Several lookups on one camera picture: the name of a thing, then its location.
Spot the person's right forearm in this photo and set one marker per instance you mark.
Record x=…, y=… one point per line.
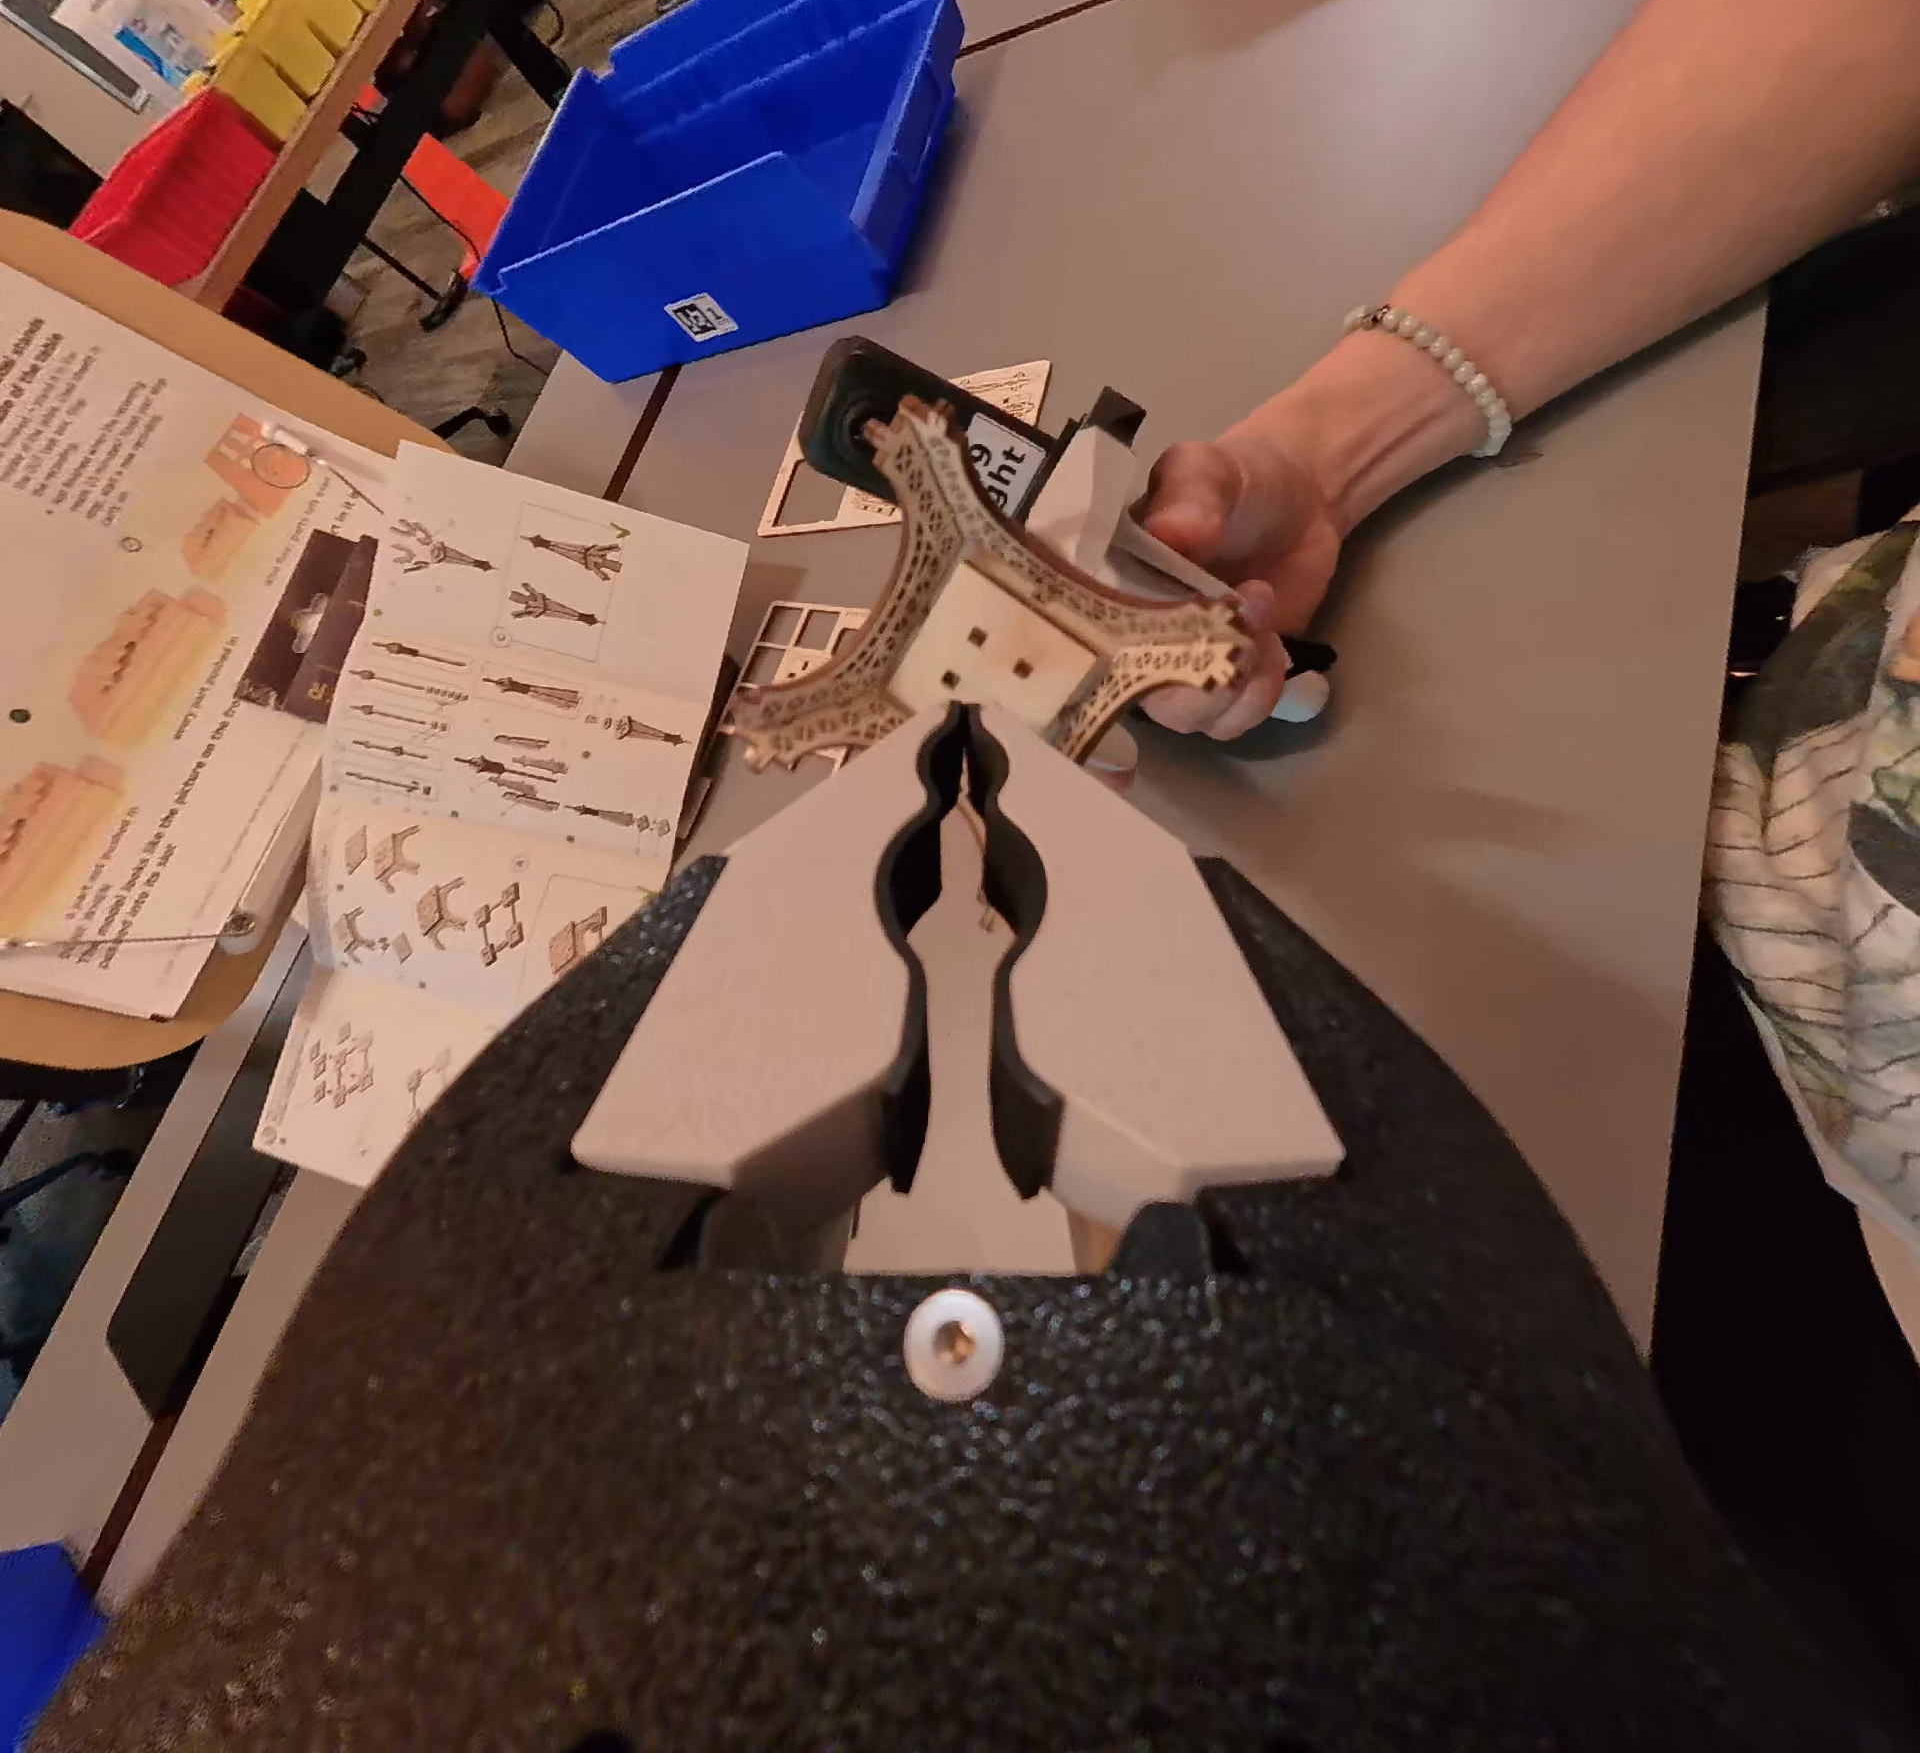
x=1650, y=164

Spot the dark product card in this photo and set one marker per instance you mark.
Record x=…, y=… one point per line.
x=306, y=629

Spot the wooden puzzle sheet with frames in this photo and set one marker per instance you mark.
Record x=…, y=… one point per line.
x=786, y=637

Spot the person's patterned top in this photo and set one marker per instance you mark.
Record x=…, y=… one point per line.
x=1815, y=854

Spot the wooden shelf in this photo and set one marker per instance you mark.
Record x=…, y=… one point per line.
x=353, y=87

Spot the grey desk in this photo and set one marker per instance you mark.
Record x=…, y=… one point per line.
x=1201, y=135

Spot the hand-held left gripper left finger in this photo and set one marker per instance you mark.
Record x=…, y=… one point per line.
x=751, y=1003

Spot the laminated instruction sheet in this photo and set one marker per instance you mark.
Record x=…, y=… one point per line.
x=104, y=554

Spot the triangular wooden puzzle sheet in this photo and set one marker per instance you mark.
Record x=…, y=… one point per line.
x=808, y=501

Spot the blue object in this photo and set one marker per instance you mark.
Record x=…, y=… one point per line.
x=36, y=1650

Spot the folded assembly instruction leaflet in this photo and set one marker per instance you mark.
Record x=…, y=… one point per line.
x=554, y=672

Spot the person's right hand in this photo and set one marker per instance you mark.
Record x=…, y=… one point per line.
x=1260, y=540

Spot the blue plastic bin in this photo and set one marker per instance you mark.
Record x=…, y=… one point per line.
x=721, y=208

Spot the row of red bins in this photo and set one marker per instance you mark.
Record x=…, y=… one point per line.
x=171, y=194

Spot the row of yellow bins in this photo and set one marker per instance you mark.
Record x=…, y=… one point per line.
x=301, y=14

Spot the wooden tower model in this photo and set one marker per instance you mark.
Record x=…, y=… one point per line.
x=991, y=629

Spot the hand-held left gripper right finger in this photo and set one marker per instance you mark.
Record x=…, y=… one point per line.
x=1170, y=1003

